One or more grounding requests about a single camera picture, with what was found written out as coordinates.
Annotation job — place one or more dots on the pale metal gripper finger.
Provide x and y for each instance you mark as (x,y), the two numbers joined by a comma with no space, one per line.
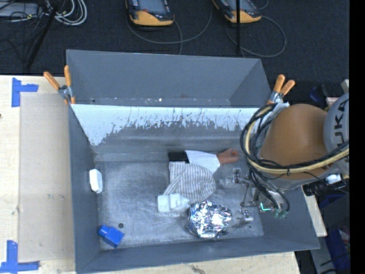
(245,215)
(236,177)

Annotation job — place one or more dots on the crumpled silver foil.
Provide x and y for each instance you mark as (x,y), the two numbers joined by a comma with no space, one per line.
(208,219)

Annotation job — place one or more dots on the striped white cloth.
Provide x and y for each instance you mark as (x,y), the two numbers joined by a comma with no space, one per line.
(191,181)

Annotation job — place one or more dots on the white plastic bottle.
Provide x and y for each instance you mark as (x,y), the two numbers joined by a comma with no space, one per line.
(170,203)

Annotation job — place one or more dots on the grey metal bin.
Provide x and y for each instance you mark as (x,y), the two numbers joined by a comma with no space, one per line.
(148,141)

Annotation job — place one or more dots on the blue plastic block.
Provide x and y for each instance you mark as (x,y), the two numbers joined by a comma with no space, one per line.
(111,235)

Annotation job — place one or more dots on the white rounded block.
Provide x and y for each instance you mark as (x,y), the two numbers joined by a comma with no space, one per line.
(95,180)

